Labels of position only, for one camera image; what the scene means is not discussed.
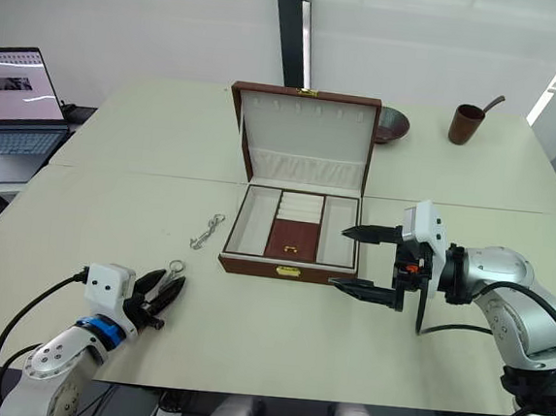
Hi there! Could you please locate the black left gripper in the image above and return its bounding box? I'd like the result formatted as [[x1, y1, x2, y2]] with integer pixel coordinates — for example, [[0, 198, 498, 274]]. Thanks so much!
[[119, 266, 187, 341]]

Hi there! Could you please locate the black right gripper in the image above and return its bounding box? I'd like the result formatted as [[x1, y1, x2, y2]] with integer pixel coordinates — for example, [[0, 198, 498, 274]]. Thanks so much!
[[325, 219, 441, 315]]

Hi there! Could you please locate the silver key ring chain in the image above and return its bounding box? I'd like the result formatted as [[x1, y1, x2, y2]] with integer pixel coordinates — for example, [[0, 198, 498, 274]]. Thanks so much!
[[161, 258, 187, 286]]

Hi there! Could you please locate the white compartment tray brown flap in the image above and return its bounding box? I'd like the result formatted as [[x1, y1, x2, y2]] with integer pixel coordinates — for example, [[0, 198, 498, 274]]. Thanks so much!
[[224, 183, 362, 270]]

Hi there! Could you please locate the brown jewelry box white lining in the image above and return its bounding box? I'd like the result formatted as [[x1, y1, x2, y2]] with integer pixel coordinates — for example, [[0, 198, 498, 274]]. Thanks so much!
[[214, 80, 384, 291]]

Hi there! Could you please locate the dark ceramic bowl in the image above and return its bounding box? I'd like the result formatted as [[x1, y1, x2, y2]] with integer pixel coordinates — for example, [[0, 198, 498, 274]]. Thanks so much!
[[372, 105, 413, 147]]

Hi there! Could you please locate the brown cup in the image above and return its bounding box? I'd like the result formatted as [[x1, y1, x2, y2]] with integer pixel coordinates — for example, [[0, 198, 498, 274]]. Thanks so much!
[[447, 102, 487, 148]]

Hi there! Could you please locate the grey open laptop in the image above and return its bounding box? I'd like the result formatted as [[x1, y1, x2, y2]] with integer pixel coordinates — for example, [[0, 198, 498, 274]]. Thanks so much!
[[0, 44, 78, 193]]

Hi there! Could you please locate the white vertical strip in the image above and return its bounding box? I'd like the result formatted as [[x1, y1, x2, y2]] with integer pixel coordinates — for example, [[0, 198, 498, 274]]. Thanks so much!
[[293, 0, 320, 89]]

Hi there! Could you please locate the black pillar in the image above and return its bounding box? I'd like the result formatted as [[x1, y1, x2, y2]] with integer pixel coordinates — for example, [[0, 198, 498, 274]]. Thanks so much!
[[264, 0, 321, 90]]

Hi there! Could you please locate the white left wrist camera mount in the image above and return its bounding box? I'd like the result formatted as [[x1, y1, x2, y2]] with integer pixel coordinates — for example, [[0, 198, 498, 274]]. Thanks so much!
[[81, 262, 146, 337]]

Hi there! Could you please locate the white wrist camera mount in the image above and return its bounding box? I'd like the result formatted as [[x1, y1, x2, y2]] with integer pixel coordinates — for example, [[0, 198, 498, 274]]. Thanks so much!
[[81, 262, 146, 337], [395, 198, 451, 301]]

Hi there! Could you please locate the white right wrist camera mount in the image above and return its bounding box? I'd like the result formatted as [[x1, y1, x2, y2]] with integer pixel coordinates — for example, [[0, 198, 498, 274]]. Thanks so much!
[[395, 198, 451, 301]]

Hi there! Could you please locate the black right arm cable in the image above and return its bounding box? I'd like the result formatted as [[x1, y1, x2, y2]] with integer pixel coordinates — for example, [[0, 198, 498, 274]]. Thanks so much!
[[411, 272, 556, 360]]

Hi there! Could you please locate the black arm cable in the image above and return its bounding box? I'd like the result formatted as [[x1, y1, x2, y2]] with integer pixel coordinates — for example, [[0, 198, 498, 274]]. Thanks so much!
[[411, 272, 556, 360], [0, 264, 91, 416]]

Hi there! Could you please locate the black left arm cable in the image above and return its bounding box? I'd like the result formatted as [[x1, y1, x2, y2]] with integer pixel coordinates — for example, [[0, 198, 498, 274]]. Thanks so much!
[[0, 264, 91, 416]]

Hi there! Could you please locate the brown spoon handle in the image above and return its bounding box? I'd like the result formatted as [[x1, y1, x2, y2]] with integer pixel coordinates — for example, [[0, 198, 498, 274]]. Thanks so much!
[[478, 92, 506, 114]]

